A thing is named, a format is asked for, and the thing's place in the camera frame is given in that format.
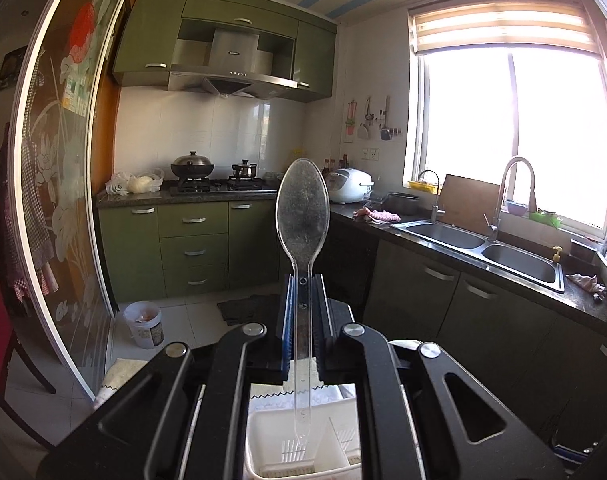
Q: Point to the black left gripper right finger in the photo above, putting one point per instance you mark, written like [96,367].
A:
[420,414]

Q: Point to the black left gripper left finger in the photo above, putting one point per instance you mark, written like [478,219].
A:
[184,414]

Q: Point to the clear plastic spoon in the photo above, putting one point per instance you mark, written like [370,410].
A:
[302,219]

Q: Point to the hanging kitchen utensils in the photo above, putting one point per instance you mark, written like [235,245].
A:
[369,125]

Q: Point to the white lace cloth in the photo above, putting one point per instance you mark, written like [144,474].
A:
[120,373]

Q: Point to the white plastic bucket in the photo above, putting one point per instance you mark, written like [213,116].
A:
[144,321]

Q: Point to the dark lower cabinets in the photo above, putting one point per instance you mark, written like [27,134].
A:
[542,353]

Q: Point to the green lower cabinets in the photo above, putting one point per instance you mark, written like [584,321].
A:
[159,250]

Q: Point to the green cabinets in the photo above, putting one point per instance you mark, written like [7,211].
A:
[159,250]
[147,48]

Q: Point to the stainless double sink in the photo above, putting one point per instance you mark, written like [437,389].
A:
[511,259]

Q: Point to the pink cloth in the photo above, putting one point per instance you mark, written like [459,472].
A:
[378,217]

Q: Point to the small chrome faucet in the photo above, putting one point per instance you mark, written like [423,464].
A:
[435,211]

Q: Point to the dark metal pot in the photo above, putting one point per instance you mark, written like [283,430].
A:
[404,204]

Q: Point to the wooden cutting board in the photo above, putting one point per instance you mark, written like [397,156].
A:
[468,203]

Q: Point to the black gas stove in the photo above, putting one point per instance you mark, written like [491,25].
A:
[193,186]

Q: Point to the green dish on sill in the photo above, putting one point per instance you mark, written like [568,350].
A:
[545,217]

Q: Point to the tall chrome faucet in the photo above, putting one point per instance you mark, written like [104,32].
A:
[494,224]

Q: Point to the white plastic bag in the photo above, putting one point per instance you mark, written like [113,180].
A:
[122,184]

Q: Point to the white rice cooker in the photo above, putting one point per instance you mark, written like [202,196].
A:
[348,186]

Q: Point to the black wok with lid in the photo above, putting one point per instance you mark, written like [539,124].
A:
[193,166]

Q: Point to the small steel pot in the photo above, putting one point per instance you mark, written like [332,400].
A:
[244,170]

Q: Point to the glass sliding door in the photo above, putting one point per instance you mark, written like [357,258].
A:
[51,206]

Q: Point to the steel range hood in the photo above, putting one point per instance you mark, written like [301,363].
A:
[234,63]

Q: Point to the green upper cabinets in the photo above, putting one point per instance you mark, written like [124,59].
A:
[147,48]

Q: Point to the window blind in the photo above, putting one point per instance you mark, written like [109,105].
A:
[557,24]

